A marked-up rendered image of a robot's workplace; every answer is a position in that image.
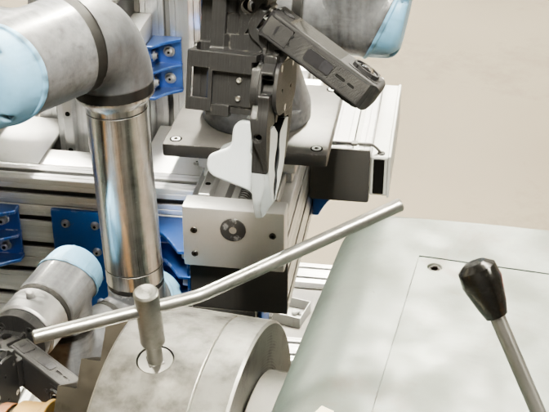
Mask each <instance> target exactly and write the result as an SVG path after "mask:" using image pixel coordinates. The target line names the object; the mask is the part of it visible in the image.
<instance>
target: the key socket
mask: <svg viewBox="0 0 549 412"><path fill-rule="evenodd" d="M162 351H163V360H164V363H165V364H163V365H158V366H155V367H151V368H150V367H149V365H148V362H147V353H146V350H145V351H144V352H142V353H141V354H140V355H139V357H138V359H137V367H138V368H139V369H140V370H141V371H142V372H144V373H147V374H160V373H162V372H164V371H165V370H167V369H168V368H170V366H171V365H172V363H173V361H174V357H173V354H172V353H171V352H170V351H169V350H168V349H166V348H163V347H162Z"/></svg>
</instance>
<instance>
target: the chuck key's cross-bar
mask: <svg viewBox="0 0 549 412"><path fill-rule="evenodd" d="M402 211H404V206H403V204H402V202H401V200H400V199H394V200H392V201H391V202H389V203H386V204H383V205H382V206H380V207H377V208H375V209H373V210H371V211H368V212H366V213H364V214H362V215H359V216H358V217H355V218H353V219H350V220H349V221H347V222H344V223H342V224H340V225H338V226H335V227H333V228H331V229H329V230H327V231H324V232H322V233H320V234H318V235H315V236H313V237H311V238H309V239H308V240H304V241H302V242H301V243H299V244H295V245H293V246H292V247H290V248H287V249H285V250H283V251H281V252H278V253H276V254H274V255H272V256H269V257H267V258H265V259H263V260H260V261H259V262H256V263H254V264H252V265H250V266H247V267H245V268H243V269H241V270H239V271H236V272H234V273H232V274H230V275H228V276H225V277H223V278H221V279H219V280H216V281H214V282H212V283H211V284H207V285H205V286H203V287H202V288H199V289H196V290H193V291H189V292H186V293H180V294H177V295H173V296H170V297H166V298H160V312H161V313H162V312H165V311H171V310H175V309H178V308H182V307H187V306H191V305H194V304H197V303H200V302H204V301H206V300H208V299H210V298H213V297H215V296H217V295H219V294H221V293H224V292H226V291H228V290H230V289H232V288H235V287H237V286H239V285H241V284H244V283H246V282H248V281H249V280H253V279H255V278H257V277H258V276H260V275H264V274H265V273H267V272H269V271H273V270H274V269H276V268H278V267H281V266H283V265H285V264H287V263H290V262H292V261H294V260H296V259H298V258H301V257H303V256H305V255H307V254H309V253H312V252H314V251H316V250H318V249H321V248H322V247H325V246H327V245H329V244H331V243H334V242H336V241H338V240H340V239H343V238H345V237H347V236H348V235H352V234H354V233H355V232H357V231H361V230H363V229H364V228H366V227H368V226H371V225H373V224H375V223H377V222H380V221H382V220H384V219H386V218H388V217H391V216H393V215H395V214H397V213H400V212H402ZM139 318H140V316H139V314H138V312H137V310H136V308H135V305H133V306H129V307H124V308H120V309H117V310H113V311H107V312H104V313H100V314H97V315H94V316H88V317H84V318H81V319H77V320H71V321H67V322H64V323H60V324H57V325H51V326H47V327H44V328H41V329H35V330H33V331H32V336H33V342H34V343H35V344H38V343H44V342H47V341H51V340H54V339H58V338H63V337H67V336H70V335H74V334H80V333H83V332H87V331H90V330H94V329H99V328H103V327H106V326H110V325H116V324H119V323H123V322H126V321H129V320H135V319H139Z"/></svg>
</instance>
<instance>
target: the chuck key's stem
mask: <svg viewBox="0 0 549 412"><path fill-rule="evenodd" d="M133 299H134V304H135V308H136V310H137V312H138V314H139V316H140V318H139V319H137V325H138V330H139V336H140V341H141V346H142V347H143V348H145V349H146V353H147V362H148V365H149V367H150V368H151V367H155V366H158V365H163V364H165V363H164V360H163V351H162V345H163V344H164V343H165V335H164V328H163V318H162V313H161V312H160V299H159V292H158V288H157V287H156V286H154V285H152V284H142V285H140V286H138V287H136V288H135V290H134V291H133Z"/></svg>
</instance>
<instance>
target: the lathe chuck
mask: <svg viewBox="0 0 549 412"><path fill-rule="evenodd" d="M237 316H241V315H237V314H231V313H226V312H220V311H211V310H205V309H200V308H195V307H182V308H178V309H175V310H171V311H165V312H162V318H163V328H164V335H165V343H164V344H163V345H162V347H163V348H166V349H168V350H169V351H170V352H171V353H172V354H173V357H174V361H173V363H172V365H171V366H170V368H168V369H167V370H165V371H164V372H162V373H160V374H147V373H144V372H142V371H141V370H140V369H139V368H138V367H137V359H138V357H139V355H140V354H141V353H142V352H144V351H145V350H146V349H145V348H143V347H142V346H141V341H140V336H139V330H138V325H137V319H135V320H129V321H128V322H127V324H126V325H125V326H124V328H123V330H122V331H121V333H120V334H119V336H118V337H117V339H116V340H115V342H114V345H113V346H112V348H111V350H110V352H109V355H108V356H107V358H106V360H105V363H104V365H103V367H102V369H101V372H100V375H99V377H98V379H97V381H96V385H95V387H94V390H93V393H92V395H91V400H90V402H89V405H88V407H87V412H189V409H190V404H191V401H192V399H193V395H194V391H195V388H196V387H197V384H198V381H199V377H200V375H201V373H202V371H203V367H204V365H205V363H206V361H207V358H208V356H209V354H210V352H211V350H212V348H213V346H214V344H215V342H216V340H217V339H218V337H219V335H220V334H221V332H222V331H223V329H224V328H225V327H226V326H227V325H228V324H229V323H230V322H231V321H232V320H233V319H234V318H236V317H237Z"/></svg>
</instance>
